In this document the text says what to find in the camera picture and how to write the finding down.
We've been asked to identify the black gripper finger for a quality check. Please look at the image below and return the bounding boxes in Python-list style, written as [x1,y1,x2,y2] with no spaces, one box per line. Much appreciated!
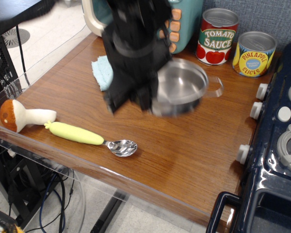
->
[129,84,158,114]

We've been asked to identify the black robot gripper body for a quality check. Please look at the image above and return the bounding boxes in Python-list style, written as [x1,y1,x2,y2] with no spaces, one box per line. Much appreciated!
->
[101,24,173,115]

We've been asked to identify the silver steel pot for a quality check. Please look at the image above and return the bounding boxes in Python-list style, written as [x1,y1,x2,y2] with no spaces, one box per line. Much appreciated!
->
[151,58,224,117]

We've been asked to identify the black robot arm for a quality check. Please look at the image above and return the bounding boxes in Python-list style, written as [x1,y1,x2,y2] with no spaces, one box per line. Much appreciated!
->
[0,0,172,112]

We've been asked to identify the light blue rag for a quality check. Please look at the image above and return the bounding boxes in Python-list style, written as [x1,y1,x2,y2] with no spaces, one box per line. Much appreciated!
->
[91,55,113,91]

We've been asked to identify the teal toy microwave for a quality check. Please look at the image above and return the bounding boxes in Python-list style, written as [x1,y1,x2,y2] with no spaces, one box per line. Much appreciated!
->
[81,0,204,54]

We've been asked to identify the tomato sauce can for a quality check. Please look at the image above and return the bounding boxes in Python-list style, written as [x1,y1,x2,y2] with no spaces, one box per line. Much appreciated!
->
[196,8,239,65]

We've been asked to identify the pineapple slices can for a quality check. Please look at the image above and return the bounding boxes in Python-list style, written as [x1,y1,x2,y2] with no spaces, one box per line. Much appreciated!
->
[232,31,277,78]

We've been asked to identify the plush mushroom toy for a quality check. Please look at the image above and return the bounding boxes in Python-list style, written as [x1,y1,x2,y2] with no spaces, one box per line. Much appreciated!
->
[0,100,57,133]

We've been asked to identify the clear acrylic table guard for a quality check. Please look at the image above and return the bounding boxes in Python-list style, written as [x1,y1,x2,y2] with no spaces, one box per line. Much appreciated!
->
[0,27,210,233]

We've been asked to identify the black side table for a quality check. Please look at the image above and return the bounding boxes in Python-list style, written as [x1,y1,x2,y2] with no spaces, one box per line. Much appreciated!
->
[0,0,55,228]

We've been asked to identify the dark blue toy stove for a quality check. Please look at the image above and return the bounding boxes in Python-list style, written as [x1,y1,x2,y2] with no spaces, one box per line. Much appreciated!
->
[207,43,291,233]

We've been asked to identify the spoon with green handle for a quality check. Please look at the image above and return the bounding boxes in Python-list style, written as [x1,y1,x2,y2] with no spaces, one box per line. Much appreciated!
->
[44,121,138,157]

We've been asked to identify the black cable bundle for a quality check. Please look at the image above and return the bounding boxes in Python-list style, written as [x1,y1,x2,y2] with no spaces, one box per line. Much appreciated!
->
[4,167,76,233]

